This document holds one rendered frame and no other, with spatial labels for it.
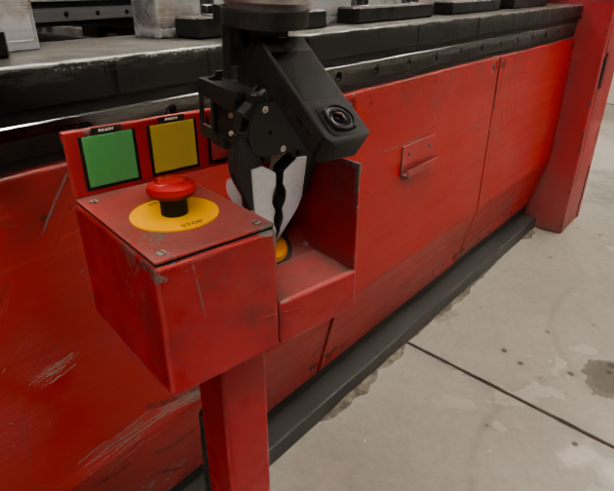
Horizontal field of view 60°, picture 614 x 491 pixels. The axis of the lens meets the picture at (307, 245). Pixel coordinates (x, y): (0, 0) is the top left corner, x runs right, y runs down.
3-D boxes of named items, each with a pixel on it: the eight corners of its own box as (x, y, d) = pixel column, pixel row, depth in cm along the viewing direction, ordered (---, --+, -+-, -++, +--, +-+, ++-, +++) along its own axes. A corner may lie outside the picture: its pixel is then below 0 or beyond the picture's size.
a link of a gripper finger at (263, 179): (243, 225, 55) (242, 139, 51) (277, 248, 52) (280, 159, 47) (216, 233, 54) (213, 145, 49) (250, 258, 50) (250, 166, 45)
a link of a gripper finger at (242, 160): (268, 196, 50) (270, 105, 46) (280, 203, 49) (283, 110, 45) (226, 208, 48) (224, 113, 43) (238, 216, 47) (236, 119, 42)
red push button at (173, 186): (165, 235, 42) (159, 191, 40) (142, 219, 44) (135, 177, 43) (209, 221, 44) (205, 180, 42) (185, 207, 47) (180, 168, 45)
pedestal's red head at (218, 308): (172, 399, 41) (140, 180, 33) (95, 312, 52) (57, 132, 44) (355, 308, 53) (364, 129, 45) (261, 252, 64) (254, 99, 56)
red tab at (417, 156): (406, 178, 121) (409, 148, 118) (399, 176, 122) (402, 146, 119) (439, 163, 131) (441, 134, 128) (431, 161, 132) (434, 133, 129)
